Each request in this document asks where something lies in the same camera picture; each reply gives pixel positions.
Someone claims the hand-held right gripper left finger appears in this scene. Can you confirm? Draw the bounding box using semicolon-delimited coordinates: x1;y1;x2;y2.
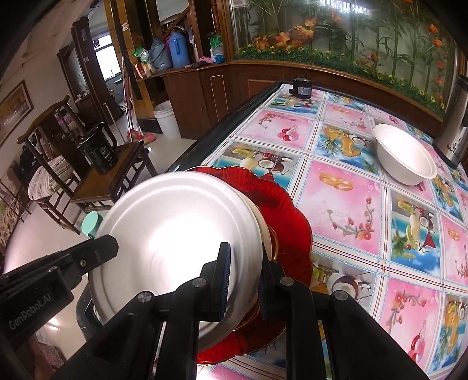
66;241;232;380

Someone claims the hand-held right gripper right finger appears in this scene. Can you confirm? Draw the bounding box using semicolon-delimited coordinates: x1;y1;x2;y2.
258;252;428;380

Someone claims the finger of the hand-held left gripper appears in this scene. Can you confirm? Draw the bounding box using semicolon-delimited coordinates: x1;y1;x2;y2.
0;234;119;290

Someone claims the cream plate with gold rim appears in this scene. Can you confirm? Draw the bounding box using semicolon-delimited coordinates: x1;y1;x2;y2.
252;203;280;264

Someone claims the silver metal plate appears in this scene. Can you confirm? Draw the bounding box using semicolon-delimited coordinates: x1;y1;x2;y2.
88;172;264;353

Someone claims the red scalloped glass plate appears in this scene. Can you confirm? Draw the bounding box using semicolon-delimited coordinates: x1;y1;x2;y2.
185;165;313;366

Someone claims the wooden side table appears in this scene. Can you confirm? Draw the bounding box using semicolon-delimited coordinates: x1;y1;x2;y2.
69;141;158;223

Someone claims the striped seat cushion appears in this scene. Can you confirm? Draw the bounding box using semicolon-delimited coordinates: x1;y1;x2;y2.
28;155;79;201

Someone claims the black pitcher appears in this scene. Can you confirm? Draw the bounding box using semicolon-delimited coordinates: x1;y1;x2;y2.
77;122;118;175

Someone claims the printed fruit tablecloth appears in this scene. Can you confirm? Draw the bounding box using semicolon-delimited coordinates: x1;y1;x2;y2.
197;82;468;380

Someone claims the mop with pink head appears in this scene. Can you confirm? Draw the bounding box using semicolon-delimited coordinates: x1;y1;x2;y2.
122;55;156;147

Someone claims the wooden armchair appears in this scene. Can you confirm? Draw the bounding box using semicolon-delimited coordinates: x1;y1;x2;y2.
16;94;83;234

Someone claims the white plastic bucket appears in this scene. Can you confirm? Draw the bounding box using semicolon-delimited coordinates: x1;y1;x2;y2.
153;100;181;139

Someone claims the wooden cabinet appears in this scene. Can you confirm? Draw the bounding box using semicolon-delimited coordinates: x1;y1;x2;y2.
141;60;445;141

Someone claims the white bowl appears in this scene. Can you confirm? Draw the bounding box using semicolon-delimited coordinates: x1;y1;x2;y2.
374;123;437;185

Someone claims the small black device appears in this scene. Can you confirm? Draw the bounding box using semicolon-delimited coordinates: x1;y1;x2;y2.
290;76;314;99

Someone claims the grey blue kettle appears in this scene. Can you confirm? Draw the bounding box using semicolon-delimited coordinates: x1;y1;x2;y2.
148;37;172;72

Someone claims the blue thermos jug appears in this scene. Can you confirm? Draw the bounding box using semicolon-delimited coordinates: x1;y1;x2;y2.
166;31;191;69

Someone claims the white and green bag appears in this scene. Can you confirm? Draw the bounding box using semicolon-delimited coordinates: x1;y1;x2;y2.
208;32;225;64

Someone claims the steel thermal urn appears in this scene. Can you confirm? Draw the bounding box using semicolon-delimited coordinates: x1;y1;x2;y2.
433;73;468;169

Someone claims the framed wall picture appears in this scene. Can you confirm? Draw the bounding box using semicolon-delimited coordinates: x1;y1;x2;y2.
0;80;34;147

